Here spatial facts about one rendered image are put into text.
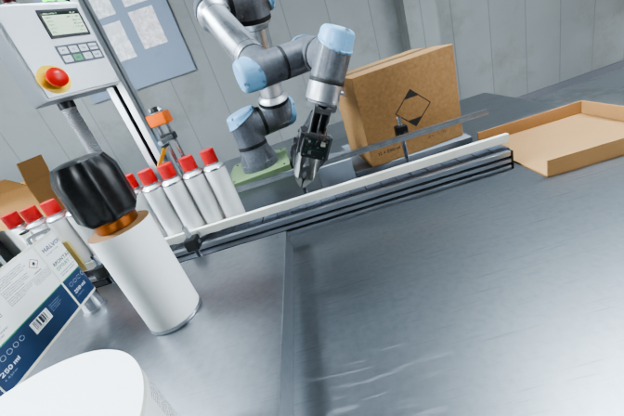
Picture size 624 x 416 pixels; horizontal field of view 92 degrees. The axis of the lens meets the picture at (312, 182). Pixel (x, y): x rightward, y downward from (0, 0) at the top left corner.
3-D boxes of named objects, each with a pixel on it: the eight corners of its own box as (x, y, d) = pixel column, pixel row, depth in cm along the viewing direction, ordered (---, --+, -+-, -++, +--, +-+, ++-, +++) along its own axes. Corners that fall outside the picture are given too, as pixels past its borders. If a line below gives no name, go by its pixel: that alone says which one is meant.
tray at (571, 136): (547, 177, 64) (547, 160, 63) (478, 145, 88) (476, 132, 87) (693, 134, 62) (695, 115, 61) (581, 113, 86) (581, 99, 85)
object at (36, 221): (60, 281, 79) (7, 216, 71) (73, 268, 84) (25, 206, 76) (78, 276, 79) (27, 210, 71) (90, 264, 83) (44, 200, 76)
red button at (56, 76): (38, 71, 63) (43, 68, 61) (58, 68, 65) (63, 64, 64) (49, 90, 64) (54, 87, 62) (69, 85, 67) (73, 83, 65)
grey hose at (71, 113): (101, 181, 81) (52, 105, 73) (109, 176, 84) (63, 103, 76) (113, 177, 80) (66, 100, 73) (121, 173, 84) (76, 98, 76)
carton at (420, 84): (372, 168, 92) (350, 78, 81) (350, 149, 114) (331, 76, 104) (463, 135, 93) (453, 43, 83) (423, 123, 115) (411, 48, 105)
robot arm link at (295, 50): (269, 43, 71) (287, 45, 63) (310, 29, 74) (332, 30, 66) (279, 76, 76) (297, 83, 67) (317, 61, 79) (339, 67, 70)
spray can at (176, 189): (188, 243, 76) (149, 171, 69) (194, 232, 81) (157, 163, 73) (208, 237, 76) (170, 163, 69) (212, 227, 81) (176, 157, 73)
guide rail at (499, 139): (87, 270, 76) (83, 265, 76) (90, 267, 77) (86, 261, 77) (510, 141, 70) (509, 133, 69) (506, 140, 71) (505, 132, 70)
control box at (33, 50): (33, 110, 69) (-25, 20, 62) (107, 90, 82) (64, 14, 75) (47, 101, 64) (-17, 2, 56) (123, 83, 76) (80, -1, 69)
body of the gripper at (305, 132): (293, 157, 66) (305, 102, 62) (293, 147, 74) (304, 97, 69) (328, 164, 67) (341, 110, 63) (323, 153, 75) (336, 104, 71)
